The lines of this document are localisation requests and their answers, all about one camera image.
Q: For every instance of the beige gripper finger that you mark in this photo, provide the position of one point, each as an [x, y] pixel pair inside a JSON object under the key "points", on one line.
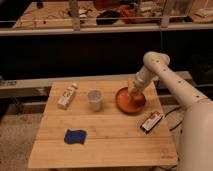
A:
{"points": [[138, 95], [131, 90]]}

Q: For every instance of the orange ceramic bowl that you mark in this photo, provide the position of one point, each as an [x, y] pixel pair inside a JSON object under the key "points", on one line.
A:
{"points": [[128, 104]]}

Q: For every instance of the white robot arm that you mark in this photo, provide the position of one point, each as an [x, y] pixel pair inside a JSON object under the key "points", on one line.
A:
{"points": [[196, 139]]}

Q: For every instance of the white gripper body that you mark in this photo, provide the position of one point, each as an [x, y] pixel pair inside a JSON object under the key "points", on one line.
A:
{"points": [[142, 79]]}

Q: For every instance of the white plastic bottle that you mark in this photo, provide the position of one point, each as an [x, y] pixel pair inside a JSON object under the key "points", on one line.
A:
{"points": [[67, 96]]}

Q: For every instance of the metal shelf rail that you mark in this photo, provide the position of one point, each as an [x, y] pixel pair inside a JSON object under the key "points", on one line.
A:
{"points": [[153, 27]]}

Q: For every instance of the blue sponge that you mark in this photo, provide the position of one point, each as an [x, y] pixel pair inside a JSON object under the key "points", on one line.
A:
{"points": [[75, 136]]}

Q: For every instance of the black cloth on shelf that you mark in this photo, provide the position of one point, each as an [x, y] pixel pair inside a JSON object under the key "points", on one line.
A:
{"points": [[108, 17]]}

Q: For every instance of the clear plastic cup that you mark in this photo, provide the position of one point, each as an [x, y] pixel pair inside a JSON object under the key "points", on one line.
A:
{"points": [[95, 98]]}

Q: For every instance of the wooden table board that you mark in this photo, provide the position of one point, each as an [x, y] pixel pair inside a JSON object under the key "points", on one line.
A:
{"points": [[113, 139]]}

